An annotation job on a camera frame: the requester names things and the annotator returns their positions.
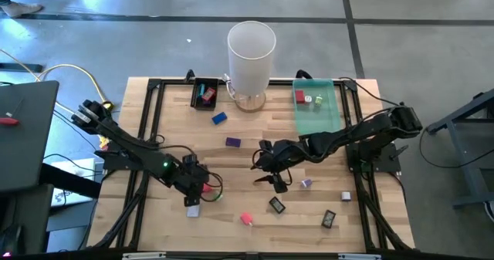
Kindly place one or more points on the person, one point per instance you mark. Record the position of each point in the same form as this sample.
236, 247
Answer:
23, 9

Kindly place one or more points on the pink wall charger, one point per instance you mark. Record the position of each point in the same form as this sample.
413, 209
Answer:
245, 218
207, 188

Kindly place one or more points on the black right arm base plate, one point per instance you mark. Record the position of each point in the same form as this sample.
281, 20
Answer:
386, 163

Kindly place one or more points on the red rectangular plastic case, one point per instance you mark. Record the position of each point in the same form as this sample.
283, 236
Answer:
208, 94

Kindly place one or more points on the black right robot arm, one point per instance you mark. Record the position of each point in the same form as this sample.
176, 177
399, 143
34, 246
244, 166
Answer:
347, 136

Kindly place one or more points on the purple rectangular box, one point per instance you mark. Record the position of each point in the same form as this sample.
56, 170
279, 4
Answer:
233, 142

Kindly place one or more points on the white shade wooden base lamp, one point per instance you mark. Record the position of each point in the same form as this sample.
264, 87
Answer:
251, 59

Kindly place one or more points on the black slotted organizer bin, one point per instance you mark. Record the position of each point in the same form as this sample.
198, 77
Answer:
197, 105

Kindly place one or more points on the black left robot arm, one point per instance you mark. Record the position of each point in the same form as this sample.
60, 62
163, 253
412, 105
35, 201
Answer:
127, 148

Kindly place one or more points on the silver aluminium bracket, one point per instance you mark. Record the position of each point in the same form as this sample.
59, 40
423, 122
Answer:
143, 256
359, 256

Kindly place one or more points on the white cube wall charger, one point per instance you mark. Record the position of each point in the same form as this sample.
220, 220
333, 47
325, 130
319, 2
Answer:
346, 196

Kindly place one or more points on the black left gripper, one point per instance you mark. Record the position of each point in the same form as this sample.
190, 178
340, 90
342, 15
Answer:
193, 181

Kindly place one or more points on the white printed box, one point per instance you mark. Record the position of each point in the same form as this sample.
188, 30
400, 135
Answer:
73, 171

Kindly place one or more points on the dark grey desk surface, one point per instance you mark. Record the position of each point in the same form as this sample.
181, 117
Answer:
27, 144

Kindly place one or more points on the grey blue table frame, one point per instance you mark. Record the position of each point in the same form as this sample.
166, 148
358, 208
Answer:
461, 167

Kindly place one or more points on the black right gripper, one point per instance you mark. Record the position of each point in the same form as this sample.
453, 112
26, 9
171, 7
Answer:
283, 156

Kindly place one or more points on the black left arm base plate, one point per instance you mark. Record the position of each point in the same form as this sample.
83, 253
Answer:
112, 161

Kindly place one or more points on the small white wall charger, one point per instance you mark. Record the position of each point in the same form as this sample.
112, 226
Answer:
308, 98

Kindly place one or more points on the white and blue wall charger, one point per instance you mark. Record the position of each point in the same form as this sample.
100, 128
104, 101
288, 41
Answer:
306, 183

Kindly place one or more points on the green wall charger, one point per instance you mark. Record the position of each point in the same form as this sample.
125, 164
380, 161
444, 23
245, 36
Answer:
318, 100

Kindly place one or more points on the black rectangular plastic case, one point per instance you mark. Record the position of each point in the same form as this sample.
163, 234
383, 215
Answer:
277, 205
328, 219

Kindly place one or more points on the blue rectangular box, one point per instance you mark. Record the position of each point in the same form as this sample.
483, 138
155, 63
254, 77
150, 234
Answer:
219, 118

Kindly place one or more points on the white rectangular plastic case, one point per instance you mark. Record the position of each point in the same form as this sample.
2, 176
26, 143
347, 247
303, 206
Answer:
193, 211

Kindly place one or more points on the teal translucent plastic bin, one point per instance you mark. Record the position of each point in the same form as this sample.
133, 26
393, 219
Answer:
320, 121

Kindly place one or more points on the black aluminium rig frame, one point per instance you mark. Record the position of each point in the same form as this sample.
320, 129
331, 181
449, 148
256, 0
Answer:
153, 84

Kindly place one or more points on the black floor bar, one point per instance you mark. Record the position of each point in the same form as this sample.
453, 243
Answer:
21, 67

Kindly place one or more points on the blue rectangular plastic case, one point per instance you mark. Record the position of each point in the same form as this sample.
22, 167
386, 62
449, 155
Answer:
201, 92

